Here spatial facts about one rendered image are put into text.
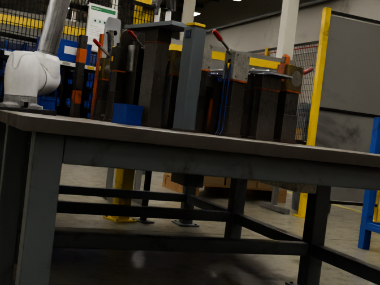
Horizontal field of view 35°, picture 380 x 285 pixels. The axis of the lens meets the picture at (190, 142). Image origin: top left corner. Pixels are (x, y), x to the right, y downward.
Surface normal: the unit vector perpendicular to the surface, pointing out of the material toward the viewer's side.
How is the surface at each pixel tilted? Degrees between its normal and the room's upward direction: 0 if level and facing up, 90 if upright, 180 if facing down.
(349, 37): 90
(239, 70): 90
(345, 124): 90
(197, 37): 90
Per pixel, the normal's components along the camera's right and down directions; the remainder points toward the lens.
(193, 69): 0.64, 0.09
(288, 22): 0.37, 0.07
